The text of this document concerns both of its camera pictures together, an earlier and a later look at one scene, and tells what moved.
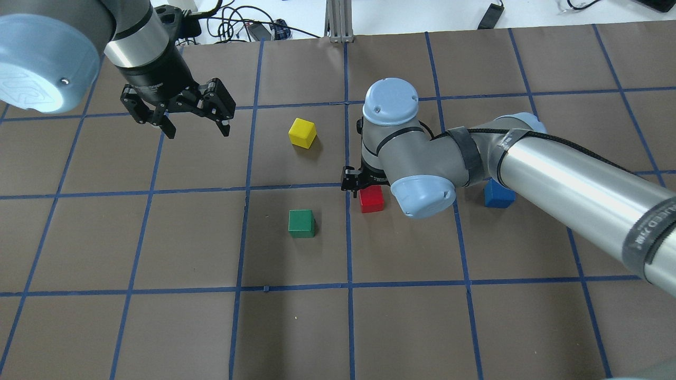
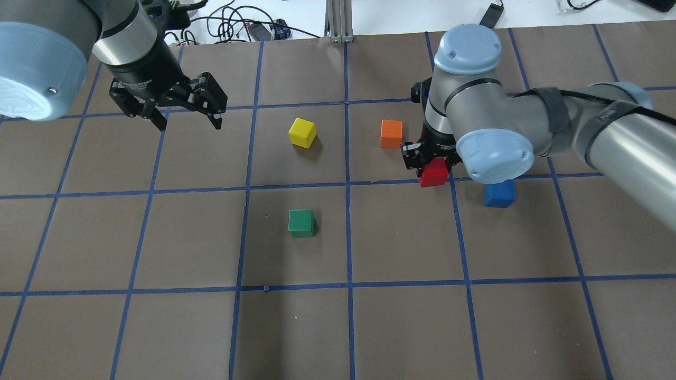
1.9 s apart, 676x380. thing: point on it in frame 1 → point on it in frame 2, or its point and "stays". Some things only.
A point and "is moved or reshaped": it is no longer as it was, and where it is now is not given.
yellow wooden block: x=302 y=133 stays
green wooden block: x=301 y=224 stays
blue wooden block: x=496 y=195 stays
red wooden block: x=372 y=199 is moved or reshaped
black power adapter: x=257 y=30 stays
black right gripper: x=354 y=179 → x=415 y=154
